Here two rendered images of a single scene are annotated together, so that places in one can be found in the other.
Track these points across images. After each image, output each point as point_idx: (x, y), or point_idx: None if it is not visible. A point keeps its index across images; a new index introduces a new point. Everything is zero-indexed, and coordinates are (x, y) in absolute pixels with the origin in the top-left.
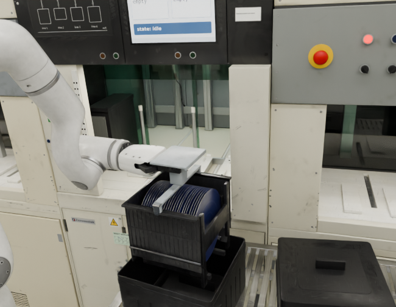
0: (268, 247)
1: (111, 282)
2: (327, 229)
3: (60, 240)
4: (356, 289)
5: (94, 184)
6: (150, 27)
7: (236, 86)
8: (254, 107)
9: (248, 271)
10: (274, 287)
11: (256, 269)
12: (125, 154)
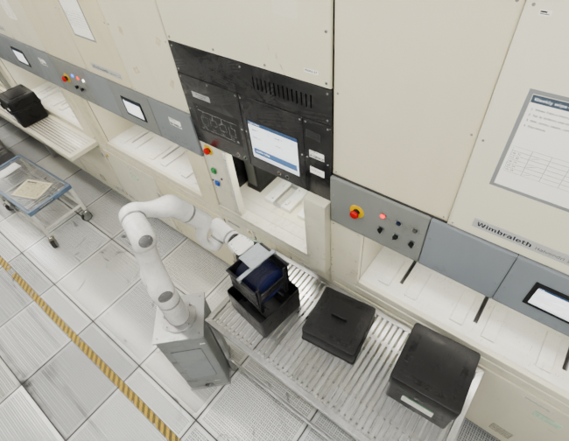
0: (328, 283)
1: None
2: (362, 288)
3: None
4: (342, 336)
5: (217, 250)
6: (263, 153)
7: (306, 207)
8: (317, 221)
9: (306, 297)
10: None
11: (312, 297)
12: (231, 244)
